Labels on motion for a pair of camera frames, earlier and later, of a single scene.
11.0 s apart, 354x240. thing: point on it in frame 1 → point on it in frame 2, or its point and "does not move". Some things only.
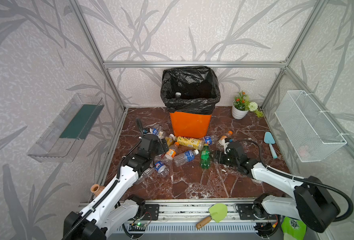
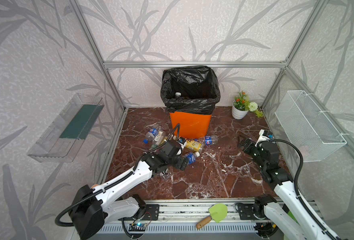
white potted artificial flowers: (241, 105) does not move
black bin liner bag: (190, 89) does not move
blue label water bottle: (187, 157) does not move
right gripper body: (222, 157) → (250, 147)
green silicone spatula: (218, 213) does not move
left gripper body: (148, 135) → (179, 162)
